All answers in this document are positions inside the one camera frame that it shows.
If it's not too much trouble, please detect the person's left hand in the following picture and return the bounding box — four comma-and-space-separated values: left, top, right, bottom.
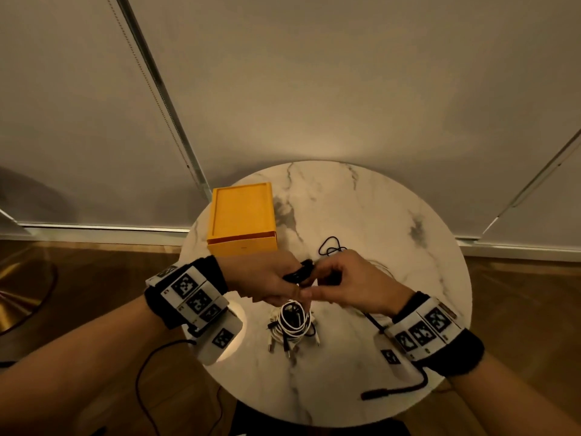
217, 250, 314, 308

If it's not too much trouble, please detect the person's right hand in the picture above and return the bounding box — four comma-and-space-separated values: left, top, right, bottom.
299, 248, 416, 319

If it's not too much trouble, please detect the beige cable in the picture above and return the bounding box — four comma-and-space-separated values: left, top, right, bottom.
363, 258, 400, 280

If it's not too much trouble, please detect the long black cable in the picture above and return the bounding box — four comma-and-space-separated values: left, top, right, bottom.
282, 258, 430, 401

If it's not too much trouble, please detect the short black cable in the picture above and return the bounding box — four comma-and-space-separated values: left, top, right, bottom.
317, 236, 348, 257

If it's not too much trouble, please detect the thick black cable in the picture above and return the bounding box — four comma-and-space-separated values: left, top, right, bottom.
283, 303, 317, 359

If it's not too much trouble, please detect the yellow box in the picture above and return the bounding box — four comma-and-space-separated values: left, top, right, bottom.
206, 182, 278, 258

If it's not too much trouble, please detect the person's right forearm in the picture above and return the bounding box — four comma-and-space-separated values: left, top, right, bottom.
449, 351, 581, 436

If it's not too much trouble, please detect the person's left forearm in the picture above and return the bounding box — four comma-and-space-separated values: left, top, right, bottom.
0, 294, 166, 436

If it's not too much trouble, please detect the white marble table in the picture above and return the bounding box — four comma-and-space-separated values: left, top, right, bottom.
177, 160, 473, 428

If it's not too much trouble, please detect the black left wristband with markers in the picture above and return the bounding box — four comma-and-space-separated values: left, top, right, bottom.
144, 255, 230, 332

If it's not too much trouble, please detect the metal blind track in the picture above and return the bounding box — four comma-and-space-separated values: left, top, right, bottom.
481, 129, 581, 237
104, 0, 213, 203

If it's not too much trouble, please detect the gold lamp base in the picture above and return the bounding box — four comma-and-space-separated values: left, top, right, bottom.
0, 260, 59, 337

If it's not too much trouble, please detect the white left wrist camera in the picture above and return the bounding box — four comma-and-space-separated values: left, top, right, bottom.
181, 308, 244, 366

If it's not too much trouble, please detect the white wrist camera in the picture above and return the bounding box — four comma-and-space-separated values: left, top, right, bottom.
373, 333, 421, 382
181, 308, 244, 366

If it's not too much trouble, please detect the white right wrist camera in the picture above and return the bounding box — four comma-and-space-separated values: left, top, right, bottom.
373, 333, 421, 382

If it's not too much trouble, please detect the metal bottom rail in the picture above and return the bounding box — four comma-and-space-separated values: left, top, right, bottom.
456, 236, 581, 263
0, 208, 191, 246

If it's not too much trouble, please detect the black left camera cable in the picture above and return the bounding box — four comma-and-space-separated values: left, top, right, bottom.
134, 339, 199, 436

